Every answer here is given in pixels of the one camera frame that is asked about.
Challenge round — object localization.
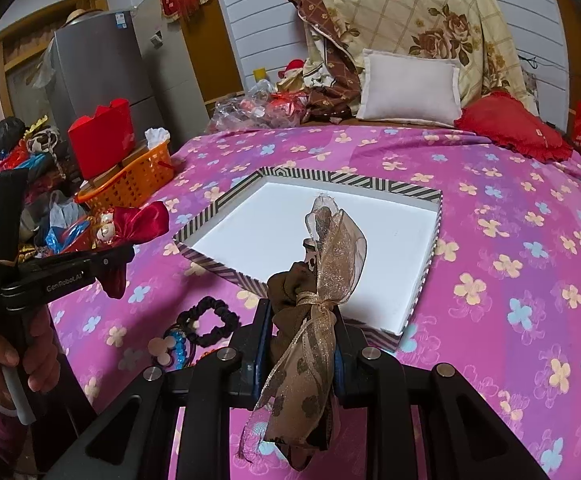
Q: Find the brown leopard ribbon scrunchie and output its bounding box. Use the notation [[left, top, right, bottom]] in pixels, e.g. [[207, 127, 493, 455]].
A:
[[237, 195, 367, 470]]

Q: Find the black scrunchie hair tie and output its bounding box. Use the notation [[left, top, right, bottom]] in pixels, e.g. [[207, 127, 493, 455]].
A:
[[174, 294, 243, 349]]

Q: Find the red satin bow scrunchie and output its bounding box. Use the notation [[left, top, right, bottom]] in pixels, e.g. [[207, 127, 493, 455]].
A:
[[92, 200, 169, 299]]

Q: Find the person's left hand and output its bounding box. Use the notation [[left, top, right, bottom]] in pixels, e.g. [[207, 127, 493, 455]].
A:
[[0, 306, 60, 410]]

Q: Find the striped shallow white box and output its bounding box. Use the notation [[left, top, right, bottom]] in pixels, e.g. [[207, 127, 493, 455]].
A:
[[174, 167, 443, 351]]

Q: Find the orange plastic basket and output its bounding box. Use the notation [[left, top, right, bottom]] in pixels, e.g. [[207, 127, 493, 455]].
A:
[[74, 141, 176, 211]]

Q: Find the red felt bag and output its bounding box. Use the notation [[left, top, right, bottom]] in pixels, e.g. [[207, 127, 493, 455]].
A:
[[68, 99, 135, 180]]

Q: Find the pink floral bed sheet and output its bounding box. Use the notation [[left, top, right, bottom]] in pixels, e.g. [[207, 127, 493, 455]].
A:
[[47, 123, 581, 480]]

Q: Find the white tissue in basket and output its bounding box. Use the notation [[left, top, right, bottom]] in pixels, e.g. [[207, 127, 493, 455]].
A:
[[144, 127, 170, 150]]

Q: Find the clear plastic bag of items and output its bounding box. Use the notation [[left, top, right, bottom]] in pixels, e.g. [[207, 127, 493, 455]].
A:
[[205, 79, 307, 133]]

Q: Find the grey refrigerator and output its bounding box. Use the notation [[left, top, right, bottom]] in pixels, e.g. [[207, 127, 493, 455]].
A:
[[45, 10, 164, 141]]

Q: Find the santa plush toy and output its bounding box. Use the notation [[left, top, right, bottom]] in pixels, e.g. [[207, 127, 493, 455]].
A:
[[276, 58, 304, 92]]

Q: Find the white small pillow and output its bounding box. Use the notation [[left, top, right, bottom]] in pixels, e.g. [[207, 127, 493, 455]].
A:
[[356, 49, 461, 127]]

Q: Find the red heart cushion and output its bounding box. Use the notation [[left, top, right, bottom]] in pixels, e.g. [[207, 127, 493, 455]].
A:
[[455, 91, 572, 164]]

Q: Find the floral beige quilt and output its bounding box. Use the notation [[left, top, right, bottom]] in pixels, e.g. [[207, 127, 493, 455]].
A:
[[287, 0, 537, 120]]

